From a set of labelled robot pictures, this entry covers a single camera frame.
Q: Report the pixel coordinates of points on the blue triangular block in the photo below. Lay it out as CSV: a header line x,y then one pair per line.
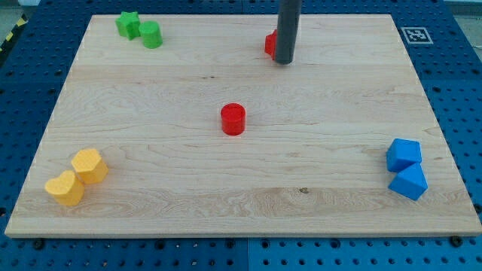
x,y
410,182

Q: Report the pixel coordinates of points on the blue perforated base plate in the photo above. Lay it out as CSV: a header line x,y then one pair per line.
x,y
36,68

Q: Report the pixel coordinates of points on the red cylinder block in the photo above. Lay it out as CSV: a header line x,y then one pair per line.
x,y
233,119

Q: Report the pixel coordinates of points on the yellow heart block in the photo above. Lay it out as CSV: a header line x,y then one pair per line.
x,y
66,189

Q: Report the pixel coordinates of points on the red star block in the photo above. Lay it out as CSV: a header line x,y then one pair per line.
x,y
270,44

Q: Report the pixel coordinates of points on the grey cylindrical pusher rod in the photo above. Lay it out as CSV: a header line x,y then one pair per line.
x,y
287,26

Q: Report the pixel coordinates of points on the yellow hexagon block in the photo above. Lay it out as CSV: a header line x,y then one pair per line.
x,y
90,166

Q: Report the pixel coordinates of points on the white fiducial marker tag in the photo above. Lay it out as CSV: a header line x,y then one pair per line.
x,y
416,35

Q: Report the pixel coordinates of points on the blue cube block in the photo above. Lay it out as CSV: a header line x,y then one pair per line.
x,y
403,153

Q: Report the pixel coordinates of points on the green cylinder block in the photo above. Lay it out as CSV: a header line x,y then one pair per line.
x,y
151,34

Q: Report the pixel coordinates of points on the light wooden board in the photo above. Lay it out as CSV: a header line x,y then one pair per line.
x,y
311,161

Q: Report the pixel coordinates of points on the green star block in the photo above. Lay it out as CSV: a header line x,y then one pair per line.
x,y
128,24

